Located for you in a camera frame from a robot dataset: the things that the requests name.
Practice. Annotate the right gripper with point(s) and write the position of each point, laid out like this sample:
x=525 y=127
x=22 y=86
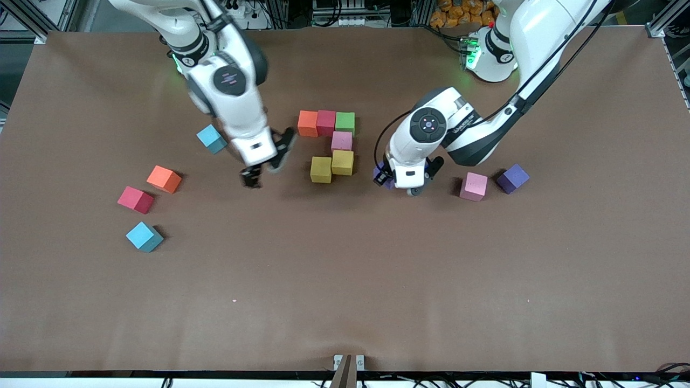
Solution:
x=251 y=175

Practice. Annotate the blue foam cube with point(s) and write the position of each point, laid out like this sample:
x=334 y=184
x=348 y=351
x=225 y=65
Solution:
x=143 y=236
x=210 y=139

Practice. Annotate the aluminium frame profile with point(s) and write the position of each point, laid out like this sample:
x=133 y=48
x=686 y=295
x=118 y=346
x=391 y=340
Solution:
x=668 y=18
x=21 y=16

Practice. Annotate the green foam cube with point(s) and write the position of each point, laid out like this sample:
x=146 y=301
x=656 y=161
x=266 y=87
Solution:
x=345 y=123

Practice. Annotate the yellow foam cube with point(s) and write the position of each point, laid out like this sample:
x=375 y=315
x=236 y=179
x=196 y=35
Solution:
x=343 y=163
x=321 y=170

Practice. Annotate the white power strip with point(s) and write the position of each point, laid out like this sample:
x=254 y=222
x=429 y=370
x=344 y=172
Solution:
x=242 y=11

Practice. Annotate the small white box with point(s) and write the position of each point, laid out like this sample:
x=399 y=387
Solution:
x=538 y=380

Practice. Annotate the metal bracket with brown post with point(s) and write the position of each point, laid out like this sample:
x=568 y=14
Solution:
x=349 y=372

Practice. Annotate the orange foam cube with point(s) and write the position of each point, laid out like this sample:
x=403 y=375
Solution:
x=308 y=123
x=163 y=179

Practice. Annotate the crimson foam cube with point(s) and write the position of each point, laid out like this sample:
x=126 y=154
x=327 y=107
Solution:
x=135 y=199
x=325 y=122

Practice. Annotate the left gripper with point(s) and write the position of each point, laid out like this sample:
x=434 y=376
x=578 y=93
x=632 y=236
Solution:
x=384 y=176

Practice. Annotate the purple foam cube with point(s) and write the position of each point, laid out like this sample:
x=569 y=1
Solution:
x=512 y=178
x=375 y=172

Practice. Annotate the pink foam cube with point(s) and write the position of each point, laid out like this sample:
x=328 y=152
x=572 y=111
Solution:
x=342 y=141
x=473 y=186

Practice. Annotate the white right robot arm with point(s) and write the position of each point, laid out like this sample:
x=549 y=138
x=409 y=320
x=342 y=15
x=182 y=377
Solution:
x=242 y=113

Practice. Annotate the bag of orange items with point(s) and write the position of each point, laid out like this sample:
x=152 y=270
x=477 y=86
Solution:
x=463 y=13

